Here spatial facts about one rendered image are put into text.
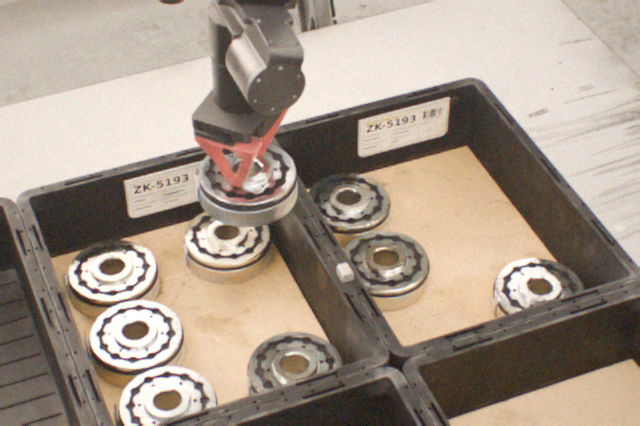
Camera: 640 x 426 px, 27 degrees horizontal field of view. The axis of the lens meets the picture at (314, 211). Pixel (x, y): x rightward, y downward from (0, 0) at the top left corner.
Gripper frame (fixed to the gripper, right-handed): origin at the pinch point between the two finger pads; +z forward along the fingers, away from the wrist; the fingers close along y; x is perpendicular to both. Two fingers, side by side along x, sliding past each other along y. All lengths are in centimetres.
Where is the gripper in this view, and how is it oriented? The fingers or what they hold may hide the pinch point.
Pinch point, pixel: (245, 164)
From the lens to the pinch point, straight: 140.1
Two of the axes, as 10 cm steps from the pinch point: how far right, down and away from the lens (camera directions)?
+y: 4.1, -6.3, 6.6
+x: -9.1, -2.8, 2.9
